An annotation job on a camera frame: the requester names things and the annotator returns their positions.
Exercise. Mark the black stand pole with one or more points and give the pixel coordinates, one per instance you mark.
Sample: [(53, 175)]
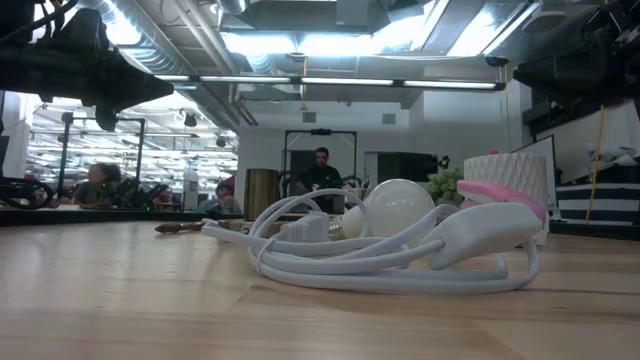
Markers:
[(66, 150)]

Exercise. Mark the long ceiling light bar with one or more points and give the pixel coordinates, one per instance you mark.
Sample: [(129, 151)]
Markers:
[(350, 81)]

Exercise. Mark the pink and white stapler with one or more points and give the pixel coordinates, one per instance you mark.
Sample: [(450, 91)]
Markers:
[(500, 192)]

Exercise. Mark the green potted cactus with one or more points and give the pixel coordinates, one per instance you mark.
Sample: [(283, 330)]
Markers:
[(444, 182)]

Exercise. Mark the black background robot arm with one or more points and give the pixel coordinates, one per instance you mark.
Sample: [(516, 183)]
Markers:
[(25, 192)]

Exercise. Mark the white plastic bag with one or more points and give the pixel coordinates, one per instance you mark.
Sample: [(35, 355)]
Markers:
[(615, 152)]

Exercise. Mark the navy white striped box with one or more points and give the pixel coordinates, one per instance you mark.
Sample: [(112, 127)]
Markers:
[(600, 200)]

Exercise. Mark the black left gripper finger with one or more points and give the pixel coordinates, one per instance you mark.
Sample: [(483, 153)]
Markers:
[(145, 90)]

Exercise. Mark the person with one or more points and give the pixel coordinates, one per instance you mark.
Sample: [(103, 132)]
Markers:
[(321, 172), (97, 187), (225, 200)]

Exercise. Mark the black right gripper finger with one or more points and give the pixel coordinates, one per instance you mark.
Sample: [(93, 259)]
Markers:
[(565, 75)]

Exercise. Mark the white lightbulb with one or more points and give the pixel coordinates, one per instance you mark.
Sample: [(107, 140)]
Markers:
[(400, 207)]

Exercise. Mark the white board panel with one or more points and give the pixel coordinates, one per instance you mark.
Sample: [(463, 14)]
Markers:
[(540, 155)]

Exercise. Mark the brass lamp base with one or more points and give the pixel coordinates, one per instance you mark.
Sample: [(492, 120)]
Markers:
[(261, 195)]

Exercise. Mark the brown pen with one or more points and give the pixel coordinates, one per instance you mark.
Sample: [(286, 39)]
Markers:
[(177, 228)]

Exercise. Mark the black cabinet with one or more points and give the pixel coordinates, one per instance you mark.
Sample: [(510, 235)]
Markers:
[(405, 167)]

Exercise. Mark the white textured pen holder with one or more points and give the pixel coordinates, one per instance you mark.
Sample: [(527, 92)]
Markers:
[(505, 167)]

